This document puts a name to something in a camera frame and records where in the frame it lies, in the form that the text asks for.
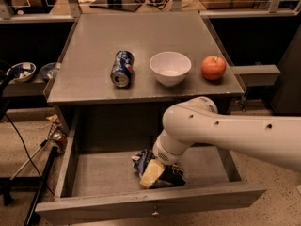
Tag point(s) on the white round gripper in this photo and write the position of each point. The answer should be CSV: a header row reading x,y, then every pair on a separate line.
x,y
166,156

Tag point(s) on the blue chip bag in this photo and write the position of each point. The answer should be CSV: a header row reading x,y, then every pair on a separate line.
x,y
171,177

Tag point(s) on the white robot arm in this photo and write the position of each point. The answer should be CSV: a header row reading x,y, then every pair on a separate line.
x,y
272,139

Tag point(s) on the open grey wooden drawer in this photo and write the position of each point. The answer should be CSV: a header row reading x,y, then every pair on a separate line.
x,y
98,182

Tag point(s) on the grey wooden cabinet counter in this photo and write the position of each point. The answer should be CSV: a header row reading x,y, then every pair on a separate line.
x,y
84,76

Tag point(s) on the white bowl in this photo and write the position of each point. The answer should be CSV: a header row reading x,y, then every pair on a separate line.
x,y
170,68

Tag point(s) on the blue soda can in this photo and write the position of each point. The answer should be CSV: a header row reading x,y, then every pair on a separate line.
x,y
122,70

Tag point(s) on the red apple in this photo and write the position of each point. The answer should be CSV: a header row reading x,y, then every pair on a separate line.
x,y
213,67

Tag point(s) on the black tripod leg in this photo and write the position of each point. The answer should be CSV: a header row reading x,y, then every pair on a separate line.
x,y
32,217

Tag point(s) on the small bowl with items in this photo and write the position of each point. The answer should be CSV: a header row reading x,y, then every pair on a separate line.
x,y
22,72

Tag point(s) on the black monitor stand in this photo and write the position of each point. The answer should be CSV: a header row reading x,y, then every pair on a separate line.
x,y
120,5

